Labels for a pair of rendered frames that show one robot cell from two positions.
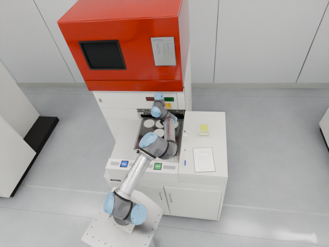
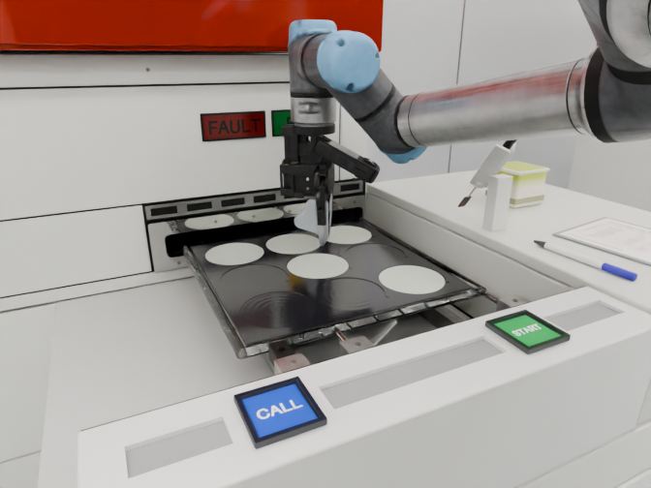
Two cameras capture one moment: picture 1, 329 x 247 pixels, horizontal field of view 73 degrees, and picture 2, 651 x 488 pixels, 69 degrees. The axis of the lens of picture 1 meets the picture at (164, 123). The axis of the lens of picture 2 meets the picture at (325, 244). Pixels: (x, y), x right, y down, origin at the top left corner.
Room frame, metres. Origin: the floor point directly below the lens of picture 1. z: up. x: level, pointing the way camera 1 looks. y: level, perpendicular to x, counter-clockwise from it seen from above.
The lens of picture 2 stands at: (0.70, 0.52, 1.21)
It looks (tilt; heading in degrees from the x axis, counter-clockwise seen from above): 22 degrees down; 319
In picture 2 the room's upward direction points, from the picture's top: straight up
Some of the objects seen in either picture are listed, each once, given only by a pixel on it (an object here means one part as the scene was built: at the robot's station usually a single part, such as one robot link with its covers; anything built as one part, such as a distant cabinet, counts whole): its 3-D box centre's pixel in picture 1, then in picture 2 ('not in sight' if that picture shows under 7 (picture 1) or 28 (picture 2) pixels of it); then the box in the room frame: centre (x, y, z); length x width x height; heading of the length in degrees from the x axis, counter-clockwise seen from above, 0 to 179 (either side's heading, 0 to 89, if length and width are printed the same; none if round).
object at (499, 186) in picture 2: (185, 134); (491, 185); (1.07, -0.14, 1.03); 0.06 x 0.04 x 0.13; 164
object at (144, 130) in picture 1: (158, 133); (318, 266); (1.24, 0.06, 0.90); 0.34 x 0.34 x 0.01; 74
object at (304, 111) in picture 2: not in sight; (313, 111); (1.31, 0.01, 1.13); 0.08 x 0.08 x 0.05
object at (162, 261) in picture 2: (160, 115); (266, 229); (1.44, 0.02, 0.89); 0.44 x 0.02 x 0.10; 74
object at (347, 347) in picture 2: not in sight; (368, 366); (1.00, 0.19, 0.89); 0.08 x 0.03 x 0.03; 164
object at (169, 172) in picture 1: (143, 170); (417, 429); (0.91, 0.22, 0.89); 0.55 x 0.09 x 0.14; 74
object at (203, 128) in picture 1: (203, 130); (515, 184); (1.10, -0.30, 1.00); 0.07 x 0.07 x 0.07; 75
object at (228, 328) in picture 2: (138, 132); (206, 289); (1.28, 0.24, 0.90); 0.37 x 0.01 x 0.01; 164
